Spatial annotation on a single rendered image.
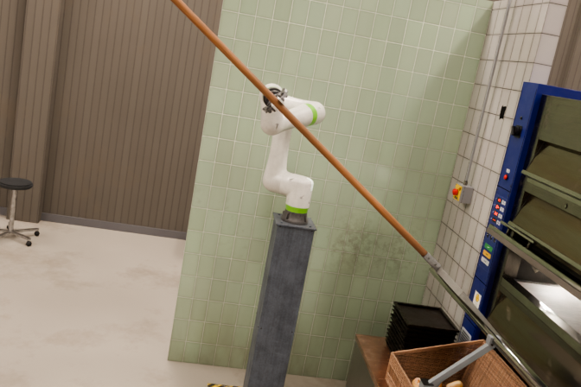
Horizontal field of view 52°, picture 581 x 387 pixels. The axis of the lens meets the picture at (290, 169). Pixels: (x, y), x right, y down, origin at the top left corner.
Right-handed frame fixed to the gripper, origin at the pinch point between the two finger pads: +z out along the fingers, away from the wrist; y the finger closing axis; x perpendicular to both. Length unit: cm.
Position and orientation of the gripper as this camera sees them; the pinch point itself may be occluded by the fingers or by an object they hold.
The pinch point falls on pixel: (277, 104)
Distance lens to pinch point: 240.0
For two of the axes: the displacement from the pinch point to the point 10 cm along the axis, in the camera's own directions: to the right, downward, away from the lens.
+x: -6.9, -6.9, -2.2
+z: 1.0, 2.2, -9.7
